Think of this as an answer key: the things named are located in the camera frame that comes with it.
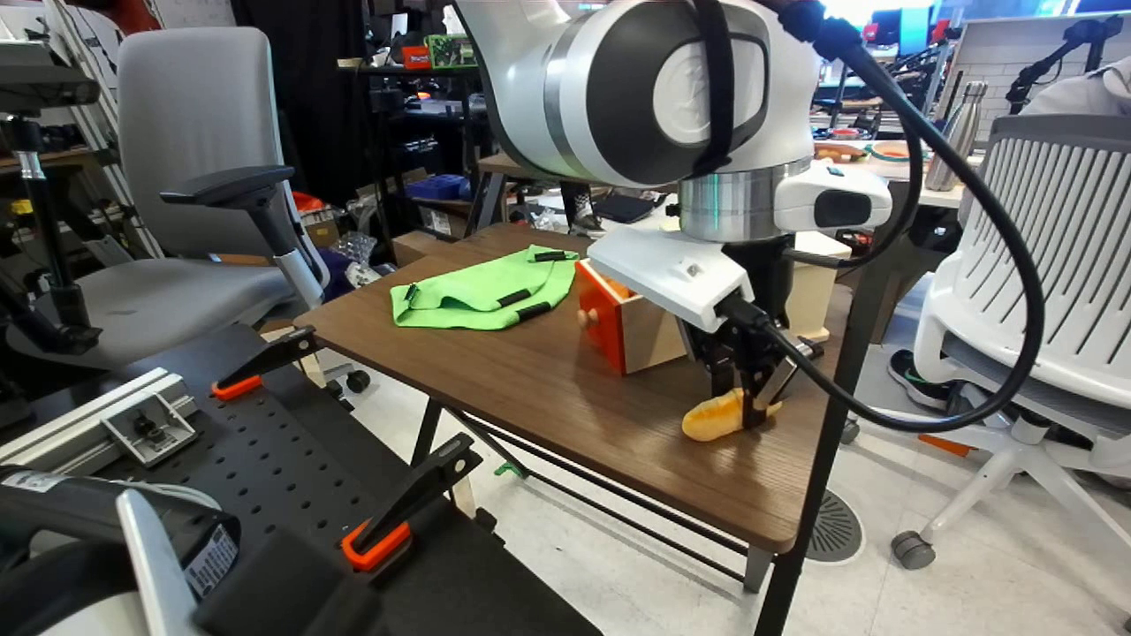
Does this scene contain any green folded cloth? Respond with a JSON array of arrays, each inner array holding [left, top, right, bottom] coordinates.
[[388, 244, 575, 334]]

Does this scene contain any black orange clamp far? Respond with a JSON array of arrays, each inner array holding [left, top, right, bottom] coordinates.
[[210, 330, 317, 403]]

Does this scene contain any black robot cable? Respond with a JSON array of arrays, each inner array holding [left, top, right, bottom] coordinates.
[[694, 0, 1051, 434]]

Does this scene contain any yellow oblong toy object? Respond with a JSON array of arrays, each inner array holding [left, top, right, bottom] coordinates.
[[684, 389, 781, 446]]

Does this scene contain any dark wooden table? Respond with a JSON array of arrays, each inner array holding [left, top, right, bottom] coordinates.
[[304, 225, 837, 636]]

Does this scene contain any grey office chair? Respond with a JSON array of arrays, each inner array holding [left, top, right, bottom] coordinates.
[[20, 26, 334, 368]]

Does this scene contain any wooden box with red drawer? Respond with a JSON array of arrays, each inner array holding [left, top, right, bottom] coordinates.
[[575, 263, 686, 377]]

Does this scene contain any black orange clamp near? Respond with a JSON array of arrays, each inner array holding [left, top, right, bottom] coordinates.
[[341, 434, 481, 572]]

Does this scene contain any black orange clamp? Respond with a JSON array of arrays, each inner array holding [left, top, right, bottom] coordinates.
[[341, 434, 481, 572], [210, 330, 317, 403]]

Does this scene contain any white mesh office chair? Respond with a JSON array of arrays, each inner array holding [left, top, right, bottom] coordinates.
[[837, 115, 1131, 572]]

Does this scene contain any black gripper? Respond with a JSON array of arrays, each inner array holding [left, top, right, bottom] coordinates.
[[686, 237, 794, 427]]

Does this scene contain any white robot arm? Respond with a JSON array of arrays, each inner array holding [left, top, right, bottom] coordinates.
[[457, 0, 893, 427]]

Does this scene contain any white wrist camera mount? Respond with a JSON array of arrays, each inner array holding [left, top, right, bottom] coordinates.
[[586, 231, 754, 334]]

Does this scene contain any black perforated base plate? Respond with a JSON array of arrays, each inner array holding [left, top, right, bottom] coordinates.
[[110, 330, 600, 636]]

